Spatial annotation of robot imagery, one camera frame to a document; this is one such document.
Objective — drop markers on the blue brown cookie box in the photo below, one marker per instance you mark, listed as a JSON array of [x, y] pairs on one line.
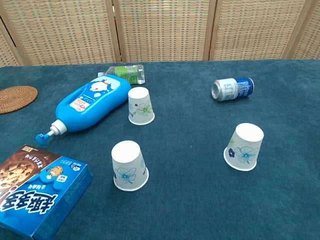
[[37, 190]]

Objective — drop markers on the blue detergent pump bottle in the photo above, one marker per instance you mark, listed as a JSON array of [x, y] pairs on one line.
[[95, 107]]

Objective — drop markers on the round woven rattan coaster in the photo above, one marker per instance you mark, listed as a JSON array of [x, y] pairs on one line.
[[15, 98]]

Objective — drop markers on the white paper cup blue flower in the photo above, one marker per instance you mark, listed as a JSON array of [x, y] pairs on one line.
[[127, 162], [246, 140]]

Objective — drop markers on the teal table mat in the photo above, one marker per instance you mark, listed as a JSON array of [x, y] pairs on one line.
[[190, 120]]

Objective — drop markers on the woven bamboo screen panel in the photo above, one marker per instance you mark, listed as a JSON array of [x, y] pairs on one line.
[[65, 30], [255, 30], [308, 42], [5, 53], [162, 30]]

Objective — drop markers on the clear water bottle green label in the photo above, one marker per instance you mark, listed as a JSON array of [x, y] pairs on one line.
[[125, 72]]

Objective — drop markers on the white paper cup green flower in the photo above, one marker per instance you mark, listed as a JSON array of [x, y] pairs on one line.
[[140, 100]]

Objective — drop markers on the blue silver drink can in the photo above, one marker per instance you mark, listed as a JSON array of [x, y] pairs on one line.
[[230, 88]]

